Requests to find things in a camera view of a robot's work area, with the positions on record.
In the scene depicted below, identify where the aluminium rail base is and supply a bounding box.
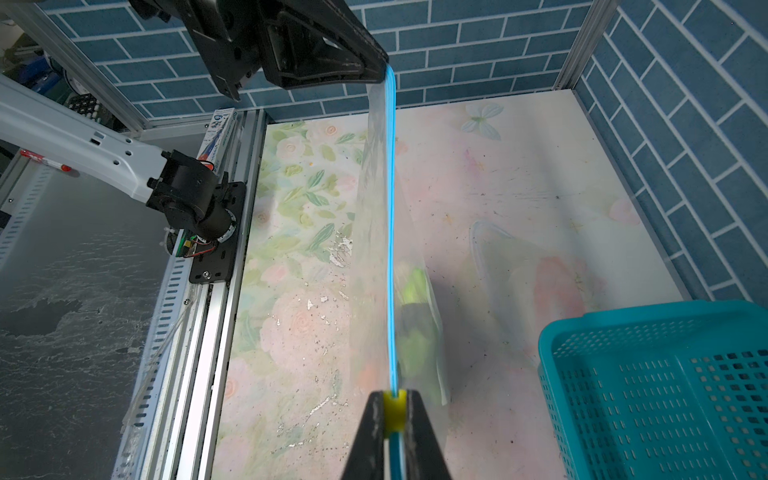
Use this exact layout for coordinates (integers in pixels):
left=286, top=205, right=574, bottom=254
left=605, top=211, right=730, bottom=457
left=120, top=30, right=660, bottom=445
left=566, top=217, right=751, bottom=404
left=111, top=111, right=268, bottom=479

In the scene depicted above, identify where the red blue printed box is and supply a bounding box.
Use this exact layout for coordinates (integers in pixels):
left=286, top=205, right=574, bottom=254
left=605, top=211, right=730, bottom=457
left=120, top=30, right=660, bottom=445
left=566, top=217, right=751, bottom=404
left=197, top=108, right=235, bottom=169

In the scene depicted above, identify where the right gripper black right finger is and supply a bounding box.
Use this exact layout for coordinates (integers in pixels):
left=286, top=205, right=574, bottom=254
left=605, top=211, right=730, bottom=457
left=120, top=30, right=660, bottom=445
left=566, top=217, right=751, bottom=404
left=403, top=390, right=451, bottom=480

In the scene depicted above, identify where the dark eggplant toy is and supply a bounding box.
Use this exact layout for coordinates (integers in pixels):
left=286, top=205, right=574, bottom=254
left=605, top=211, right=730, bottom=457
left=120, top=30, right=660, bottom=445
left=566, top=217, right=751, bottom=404
left=396, top=268, right=442, bottom=392

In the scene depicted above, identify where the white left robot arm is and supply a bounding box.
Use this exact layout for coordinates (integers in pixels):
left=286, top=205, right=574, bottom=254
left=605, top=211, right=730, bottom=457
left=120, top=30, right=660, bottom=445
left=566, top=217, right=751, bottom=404
left=1, top=1, right=391, bottom=242

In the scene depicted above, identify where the clear zip top bag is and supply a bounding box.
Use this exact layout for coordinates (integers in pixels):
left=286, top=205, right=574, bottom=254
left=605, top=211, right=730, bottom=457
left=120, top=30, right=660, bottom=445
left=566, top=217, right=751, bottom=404
left=350, top=68, right=450, bottom=479

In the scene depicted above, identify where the teal plastic basket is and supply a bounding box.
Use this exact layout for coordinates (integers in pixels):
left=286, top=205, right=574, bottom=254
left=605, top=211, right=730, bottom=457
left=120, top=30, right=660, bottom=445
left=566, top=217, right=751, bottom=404
left=538, top=300, right=767, bottom=479

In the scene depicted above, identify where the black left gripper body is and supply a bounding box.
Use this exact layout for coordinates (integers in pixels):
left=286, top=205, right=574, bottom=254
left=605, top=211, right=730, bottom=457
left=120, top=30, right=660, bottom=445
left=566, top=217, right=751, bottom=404
left=131, top=0, right=389, bottom=100

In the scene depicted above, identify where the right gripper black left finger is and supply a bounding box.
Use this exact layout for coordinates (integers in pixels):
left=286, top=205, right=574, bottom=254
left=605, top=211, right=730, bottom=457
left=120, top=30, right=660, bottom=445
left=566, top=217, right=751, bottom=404
left=340, top=391, right=386, bottom=480

